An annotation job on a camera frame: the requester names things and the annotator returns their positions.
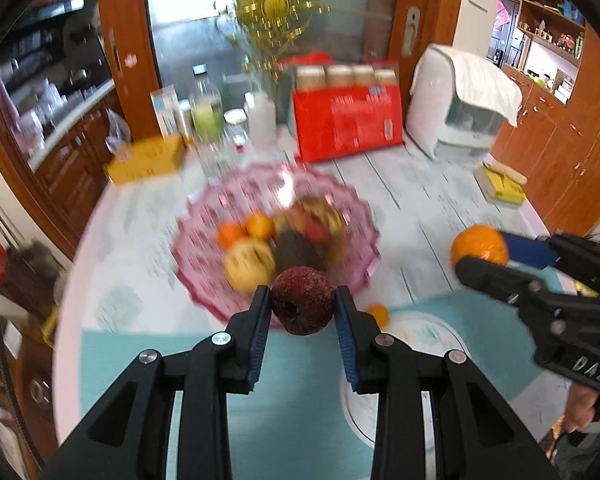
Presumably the red apple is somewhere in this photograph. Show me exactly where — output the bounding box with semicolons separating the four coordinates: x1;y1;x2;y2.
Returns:
295;210;331;243

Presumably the pink glass fruit bowl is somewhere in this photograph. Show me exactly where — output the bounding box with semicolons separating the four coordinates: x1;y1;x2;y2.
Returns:
172;162;383;323

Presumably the overripe banana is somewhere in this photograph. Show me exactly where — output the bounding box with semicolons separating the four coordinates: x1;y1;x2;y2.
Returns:
300;196;348;266

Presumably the clear glass tumbler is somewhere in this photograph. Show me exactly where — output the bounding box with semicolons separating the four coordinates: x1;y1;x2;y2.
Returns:
199;139;237;184

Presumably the white and blue carton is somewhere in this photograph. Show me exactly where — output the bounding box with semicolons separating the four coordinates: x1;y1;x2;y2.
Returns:
150;87;179;138

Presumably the dark red round fruit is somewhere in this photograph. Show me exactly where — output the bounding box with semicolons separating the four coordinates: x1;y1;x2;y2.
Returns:
271;266;337;336

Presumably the wooden shelf cabinet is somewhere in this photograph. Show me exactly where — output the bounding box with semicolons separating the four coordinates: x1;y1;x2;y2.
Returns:
485;0;600;238

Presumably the white countertop appliance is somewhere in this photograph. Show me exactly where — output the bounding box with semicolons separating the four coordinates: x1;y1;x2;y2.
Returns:
405;44;523;161

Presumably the yellow tissue pack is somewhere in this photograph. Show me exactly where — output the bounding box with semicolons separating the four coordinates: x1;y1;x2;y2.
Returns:
474;161;529;207

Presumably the dark avocado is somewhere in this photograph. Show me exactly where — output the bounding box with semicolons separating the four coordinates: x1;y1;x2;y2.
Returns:
274;227;327;273

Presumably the clear bottle green label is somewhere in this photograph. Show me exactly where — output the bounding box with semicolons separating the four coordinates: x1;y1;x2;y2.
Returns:
190;65;226;143

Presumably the person's right hand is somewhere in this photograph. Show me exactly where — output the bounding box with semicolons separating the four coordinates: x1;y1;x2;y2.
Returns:
562;384;600;435

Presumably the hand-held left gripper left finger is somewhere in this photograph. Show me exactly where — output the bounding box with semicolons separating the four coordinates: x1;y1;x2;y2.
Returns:
40;285;273;480

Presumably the metal can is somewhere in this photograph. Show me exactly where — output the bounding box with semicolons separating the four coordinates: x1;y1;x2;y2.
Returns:
175;100;194;143

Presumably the wooden kitchen cabinet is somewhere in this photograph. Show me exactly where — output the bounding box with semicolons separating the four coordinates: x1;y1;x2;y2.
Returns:
30;92;126;251

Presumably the dark woven basket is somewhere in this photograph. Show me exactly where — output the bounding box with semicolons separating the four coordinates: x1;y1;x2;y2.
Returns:
2;240;66;318

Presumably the white round plate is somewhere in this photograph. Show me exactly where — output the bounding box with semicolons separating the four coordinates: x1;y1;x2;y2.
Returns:
339;310;477;451

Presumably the tree print tablecloth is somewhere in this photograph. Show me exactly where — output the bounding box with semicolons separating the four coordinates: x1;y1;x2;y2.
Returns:
52;135;581;461

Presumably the red carton box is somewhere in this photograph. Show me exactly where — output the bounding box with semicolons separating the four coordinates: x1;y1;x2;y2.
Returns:
292;62;406;162

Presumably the yellow pear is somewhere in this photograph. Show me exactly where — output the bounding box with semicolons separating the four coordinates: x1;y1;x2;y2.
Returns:
224;239;277;292

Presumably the small glass jar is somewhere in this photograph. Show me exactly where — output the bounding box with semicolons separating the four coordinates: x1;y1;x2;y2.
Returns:
224;109;249;147

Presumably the small mandarin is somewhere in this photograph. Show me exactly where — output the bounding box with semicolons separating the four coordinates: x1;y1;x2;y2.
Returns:
450;225;510;268
369;304;392;330
245;212;273;240
216;222;247;249

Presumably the golden door ornament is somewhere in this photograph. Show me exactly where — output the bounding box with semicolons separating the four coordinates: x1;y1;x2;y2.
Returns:
226;0;328;78

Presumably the clear plastic bag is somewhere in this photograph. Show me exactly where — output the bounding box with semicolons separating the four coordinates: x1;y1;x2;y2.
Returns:
104;107;132;155

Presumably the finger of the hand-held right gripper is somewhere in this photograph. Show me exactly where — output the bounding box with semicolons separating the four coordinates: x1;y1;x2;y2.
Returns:
454;255;548;311
500;231;600;293

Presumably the white squeeze bottle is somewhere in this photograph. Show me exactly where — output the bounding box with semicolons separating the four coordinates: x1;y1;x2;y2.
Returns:
243;91;277;152

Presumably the white towel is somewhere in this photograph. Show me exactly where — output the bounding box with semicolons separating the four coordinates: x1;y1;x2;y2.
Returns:
412;44;524;127

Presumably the metal door handle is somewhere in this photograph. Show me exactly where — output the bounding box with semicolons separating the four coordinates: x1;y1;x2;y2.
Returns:
400;6;422;59

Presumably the teal placemat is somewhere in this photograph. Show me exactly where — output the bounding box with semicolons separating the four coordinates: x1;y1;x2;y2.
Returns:
80;292;578;480

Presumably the yellow tin box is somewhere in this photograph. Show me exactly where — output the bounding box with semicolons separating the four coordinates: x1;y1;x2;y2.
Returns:
106;135;184;187

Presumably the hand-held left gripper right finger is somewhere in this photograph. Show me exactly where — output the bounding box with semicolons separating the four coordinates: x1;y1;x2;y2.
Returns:
334;285;561;480

